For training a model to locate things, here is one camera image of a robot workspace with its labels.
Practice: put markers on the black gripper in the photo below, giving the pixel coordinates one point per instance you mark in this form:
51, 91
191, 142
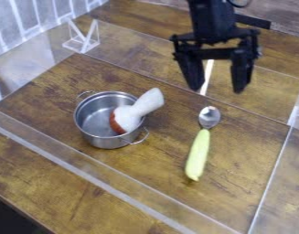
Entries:
192, 49

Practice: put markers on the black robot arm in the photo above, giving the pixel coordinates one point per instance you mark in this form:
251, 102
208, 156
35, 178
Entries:
212, 18

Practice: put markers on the black strip on table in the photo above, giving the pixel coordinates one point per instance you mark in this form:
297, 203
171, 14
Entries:
252, 21

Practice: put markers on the white and red mushroom toy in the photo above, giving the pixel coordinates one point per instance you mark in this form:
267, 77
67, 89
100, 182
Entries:
126, 116

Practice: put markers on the silver metal pot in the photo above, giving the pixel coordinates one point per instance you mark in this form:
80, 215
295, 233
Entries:
91, 118

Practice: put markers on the clear acrylic triangle stand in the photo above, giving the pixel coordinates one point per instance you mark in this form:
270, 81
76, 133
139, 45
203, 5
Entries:
81, 43

